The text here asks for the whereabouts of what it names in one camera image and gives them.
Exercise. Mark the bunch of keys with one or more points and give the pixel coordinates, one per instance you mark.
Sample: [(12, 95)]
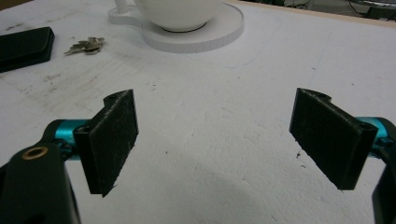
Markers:
[(85, 45)]

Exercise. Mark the black case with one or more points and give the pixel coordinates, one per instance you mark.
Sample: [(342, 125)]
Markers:
[(23, 48)]

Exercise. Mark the white round stand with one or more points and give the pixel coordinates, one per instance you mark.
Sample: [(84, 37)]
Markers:
[(199, 34)]

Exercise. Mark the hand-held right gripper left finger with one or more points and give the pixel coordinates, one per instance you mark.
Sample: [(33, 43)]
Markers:
[(107, 141)]

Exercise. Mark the white cup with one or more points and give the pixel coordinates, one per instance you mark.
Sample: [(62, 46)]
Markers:
[(179, 14)]

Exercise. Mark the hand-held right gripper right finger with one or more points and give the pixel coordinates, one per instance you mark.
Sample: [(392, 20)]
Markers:
[(330, 137)]

